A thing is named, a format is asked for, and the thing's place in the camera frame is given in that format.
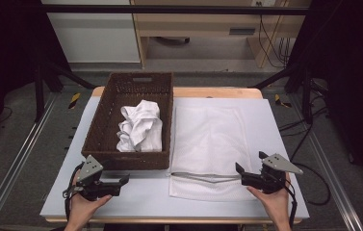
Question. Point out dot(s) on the white table cover board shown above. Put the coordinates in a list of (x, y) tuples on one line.
[(143, 199)]

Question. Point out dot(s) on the brown wicker basket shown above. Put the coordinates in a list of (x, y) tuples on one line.
[(105, 128)]

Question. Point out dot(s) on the person's right hand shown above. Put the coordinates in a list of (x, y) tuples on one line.
[(277, 205)]

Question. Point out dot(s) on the wooden desk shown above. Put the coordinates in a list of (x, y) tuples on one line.
[(201, 24)]

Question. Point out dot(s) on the white cabinet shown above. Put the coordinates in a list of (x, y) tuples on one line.
[(95, 35)]

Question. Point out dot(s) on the black metal stand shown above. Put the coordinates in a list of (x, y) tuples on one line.
[(307, 96), (39, 96)]

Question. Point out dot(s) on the black horizontal bar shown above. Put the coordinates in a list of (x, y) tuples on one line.
[(169, 9)]

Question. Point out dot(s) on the white shirt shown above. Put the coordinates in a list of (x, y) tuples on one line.
[(143, 128)]

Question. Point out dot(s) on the person's left hand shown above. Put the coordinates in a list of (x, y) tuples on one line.
[(84, 208)]

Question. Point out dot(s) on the metal floor rail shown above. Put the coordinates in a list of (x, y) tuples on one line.
[(15, 163), (333, 173)]

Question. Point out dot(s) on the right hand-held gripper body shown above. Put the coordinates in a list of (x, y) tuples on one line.
[(277, 165)]

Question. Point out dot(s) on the black curtain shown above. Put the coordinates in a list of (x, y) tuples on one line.
[(5, 48), (352, 64)]

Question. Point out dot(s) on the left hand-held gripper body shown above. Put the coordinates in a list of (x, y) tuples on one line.
[(90, 168)]

